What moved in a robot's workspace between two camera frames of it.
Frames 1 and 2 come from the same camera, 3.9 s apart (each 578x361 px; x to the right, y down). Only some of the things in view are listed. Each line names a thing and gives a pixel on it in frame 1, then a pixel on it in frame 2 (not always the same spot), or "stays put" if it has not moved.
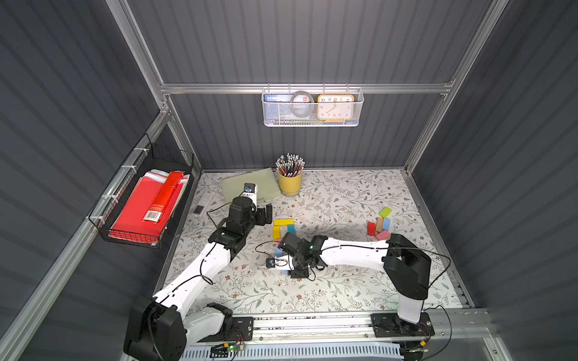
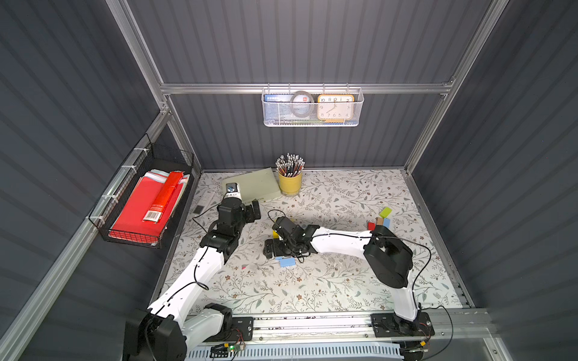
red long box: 164,197 stays put
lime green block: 385,212 stays put
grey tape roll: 310,97 stays put
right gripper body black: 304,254 → 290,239
